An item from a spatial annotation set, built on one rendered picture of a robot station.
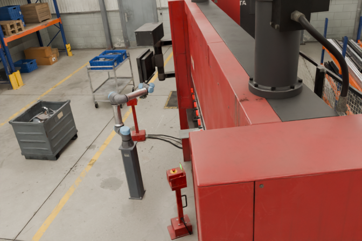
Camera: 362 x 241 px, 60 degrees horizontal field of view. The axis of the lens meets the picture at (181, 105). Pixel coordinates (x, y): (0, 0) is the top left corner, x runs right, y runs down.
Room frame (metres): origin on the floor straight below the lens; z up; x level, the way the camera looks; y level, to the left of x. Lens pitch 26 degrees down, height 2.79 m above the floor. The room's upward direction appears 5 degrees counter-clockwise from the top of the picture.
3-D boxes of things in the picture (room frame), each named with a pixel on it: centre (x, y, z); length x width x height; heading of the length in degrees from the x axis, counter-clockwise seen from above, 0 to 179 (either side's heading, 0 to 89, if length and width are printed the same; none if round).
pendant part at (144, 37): (4.24, 0.32, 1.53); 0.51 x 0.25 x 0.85; 165
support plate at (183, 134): (2.98, -0.08, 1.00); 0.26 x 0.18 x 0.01; 91
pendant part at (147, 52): (4.22, 0.42, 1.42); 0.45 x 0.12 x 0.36; 165
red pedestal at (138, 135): (4.62, 0.78, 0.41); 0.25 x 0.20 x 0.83; 91
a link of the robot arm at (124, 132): (3.22, 0.68, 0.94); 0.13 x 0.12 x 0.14; 36
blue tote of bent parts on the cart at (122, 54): (6.59, 1.35, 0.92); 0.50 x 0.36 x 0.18; 76
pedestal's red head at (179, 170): (2.57, 0.12, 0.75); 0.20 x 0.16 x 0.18; 14
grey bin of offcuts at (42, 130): (4.60, 2.25, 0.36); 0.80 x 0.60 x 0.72; 166
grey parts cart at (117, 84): (6.35, 1.41, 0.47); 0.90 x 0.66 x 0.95; 166
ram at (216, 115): (2.33, -0.24, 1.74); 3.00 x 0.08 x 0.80; 1
